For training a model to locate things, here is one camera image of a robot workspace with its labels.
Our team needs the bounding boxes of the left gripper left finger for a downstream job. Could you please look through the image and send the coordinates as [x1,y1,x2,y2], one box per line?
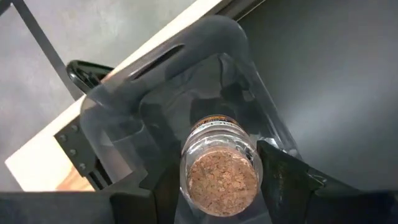
[0,152,185,224]

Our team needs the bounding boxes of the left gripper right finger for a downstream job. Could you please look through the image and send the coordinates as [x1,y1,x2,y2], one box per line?
[257,141,398,224]

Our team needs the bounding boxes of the black table mat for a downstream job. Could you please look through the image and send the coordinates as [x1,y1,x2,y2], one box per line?
[239,0,398,191]

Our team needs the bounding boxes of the smoky grey plastic bin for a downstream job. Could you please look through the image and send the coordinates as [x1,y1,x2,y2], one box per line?
[79,14,302,224]

